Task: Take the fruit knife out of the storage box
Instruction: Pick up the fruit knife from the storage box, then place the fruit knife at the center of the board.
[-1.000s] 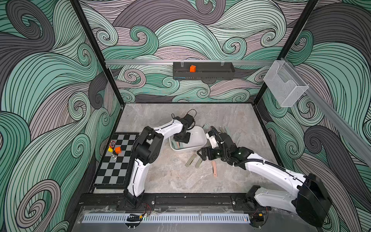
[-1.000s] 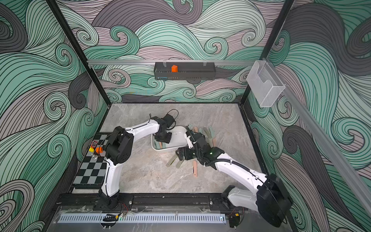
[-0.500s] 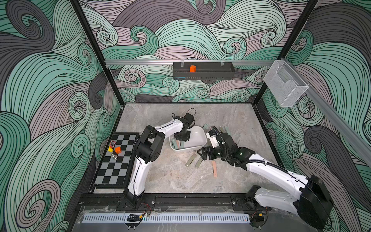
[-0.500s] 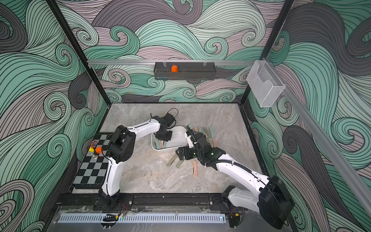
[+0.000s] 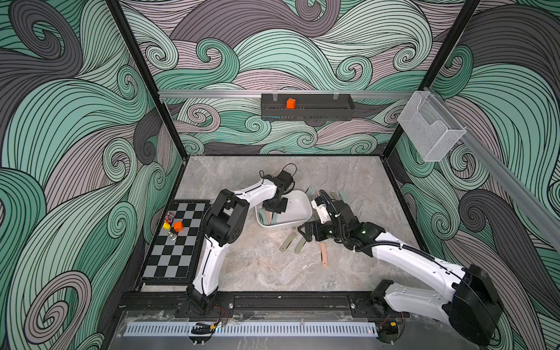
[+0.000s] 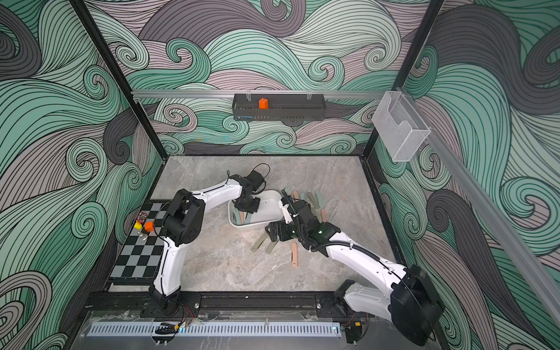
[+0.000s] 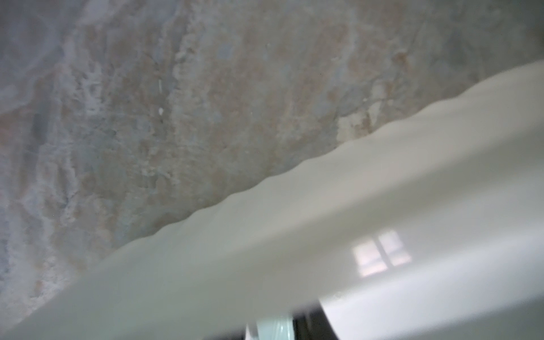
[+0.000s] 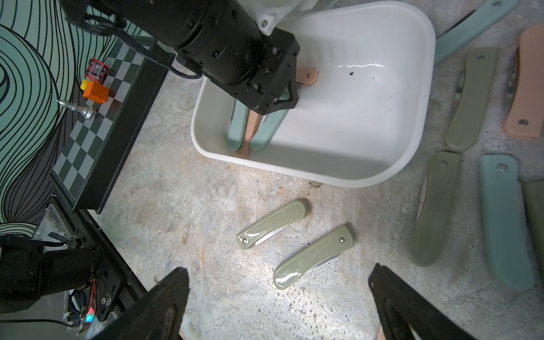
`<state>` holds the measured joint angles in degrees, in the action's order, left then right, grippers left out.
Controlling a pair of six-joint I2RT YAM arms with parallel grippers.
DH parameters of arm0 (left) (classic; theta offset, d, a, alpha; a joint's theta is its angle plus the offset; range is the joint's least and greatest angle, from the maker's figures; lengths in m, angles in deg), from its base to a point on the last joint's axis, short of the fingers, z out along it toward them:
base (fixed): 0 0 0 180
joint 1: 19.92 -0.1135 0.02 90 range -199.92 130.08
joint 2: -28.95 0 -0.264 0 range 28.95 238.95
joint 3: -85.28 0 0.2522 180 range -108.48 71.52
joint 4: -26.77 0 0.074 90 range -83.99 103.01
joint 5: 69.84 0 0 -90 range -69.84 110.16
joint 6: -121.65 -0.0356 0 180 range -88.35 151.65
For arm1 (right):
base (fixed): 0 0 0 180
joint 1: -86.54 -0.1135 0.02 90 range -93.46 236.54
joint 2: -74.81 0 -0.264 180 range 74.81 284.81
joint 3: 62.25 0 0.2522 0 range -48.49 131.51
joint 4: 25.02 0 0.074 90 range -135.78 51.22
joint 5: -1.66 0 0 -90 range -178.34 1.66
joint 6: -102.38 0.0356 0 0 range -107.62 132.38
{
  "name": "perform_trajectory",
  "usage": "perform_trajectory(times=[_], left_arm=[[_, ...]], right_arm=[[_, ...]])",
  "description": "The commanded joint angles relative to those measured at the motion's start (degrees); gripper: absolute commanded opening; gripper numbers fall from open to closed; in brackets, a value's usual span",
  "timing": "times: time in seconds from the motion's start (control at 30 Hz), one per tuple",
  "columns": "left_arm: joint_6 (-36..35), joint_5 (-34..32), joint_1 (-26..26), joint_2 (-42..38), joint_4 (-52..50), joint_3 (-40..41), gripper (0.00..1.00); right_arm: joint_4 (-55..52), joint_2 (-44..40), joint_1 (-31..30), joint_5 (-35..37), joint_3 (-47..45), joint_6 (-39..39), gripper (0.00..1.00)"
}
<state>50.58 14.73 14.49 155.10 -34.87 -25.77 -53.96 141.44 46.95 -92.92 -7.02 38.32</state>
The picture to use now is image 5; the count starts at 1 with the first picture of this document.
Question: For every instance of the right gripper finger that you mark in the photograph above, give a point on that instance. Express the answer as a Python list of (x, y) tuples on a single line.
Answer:
[(307, 237), (305, 227)]

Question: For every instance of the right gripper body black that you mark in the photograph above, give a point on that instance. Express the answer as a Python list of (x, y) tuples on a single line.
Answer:
[(324, 230)]

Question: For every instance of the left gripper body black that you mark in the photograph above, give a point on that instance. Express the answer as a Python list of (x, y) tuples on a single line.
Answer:
[(276, 207)]

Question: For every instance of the pink knife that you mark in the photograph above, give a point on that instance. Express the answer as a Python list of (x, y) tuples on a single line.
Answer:
[(324, 254)]

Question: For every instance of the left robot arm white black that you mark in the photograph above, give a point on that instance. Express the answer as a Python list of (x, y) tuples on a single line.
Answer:
[(223, 223)]

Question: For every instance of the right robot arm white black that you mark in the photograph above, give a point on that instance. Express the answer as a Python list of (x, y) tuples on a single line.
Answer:
[(463, 297)]

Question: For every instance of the orange cube on shelf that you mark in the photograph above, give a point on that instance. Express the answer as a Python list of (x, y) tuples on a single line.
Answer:
[(290, 103)]

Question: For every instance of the small colourful toy blocks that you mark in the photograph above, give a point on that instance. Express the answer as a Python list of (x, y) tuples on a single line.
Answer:
[(171, 226)]

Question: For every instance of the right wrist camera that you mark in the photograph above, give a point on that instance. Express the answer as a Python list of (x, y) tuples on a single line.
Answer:
[(324, 205)]

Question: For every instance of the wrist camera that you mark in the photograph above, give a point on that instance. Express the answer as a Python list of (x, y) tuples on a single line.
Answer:
[(324, 205), (286, 179)]

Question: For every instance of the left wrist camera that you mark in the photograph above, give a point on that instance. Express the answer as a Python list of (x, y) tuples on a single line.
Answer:
[(286, 179)]

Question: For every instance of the black wall shelf tray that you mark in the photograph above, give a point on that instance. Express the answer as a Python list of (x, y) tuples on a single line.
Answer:
[(313, 108)]

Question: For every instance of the clear plastic wall bin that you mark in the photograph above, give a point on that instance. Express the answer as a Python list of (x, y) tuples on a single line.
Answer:
[(430, 125)]

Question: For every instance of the aluminium rail back wall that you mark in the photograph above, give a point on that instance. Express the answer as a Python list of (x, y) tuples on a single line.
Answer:
[(255, 94)]

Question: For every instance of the aluminium rail wall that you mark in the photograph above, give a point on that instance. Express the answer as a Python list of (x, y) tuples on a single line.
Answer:
[(543, 220), (255, 94)]

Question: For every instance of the white slotted cable duct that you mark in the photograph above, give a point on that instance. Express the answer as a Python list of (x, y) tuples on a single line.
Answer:
[(257, 329)]

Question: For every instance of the aluminium rail right wall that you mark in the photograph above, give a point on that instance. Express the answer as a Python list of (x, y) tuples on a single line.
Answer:
[(543, 220)]

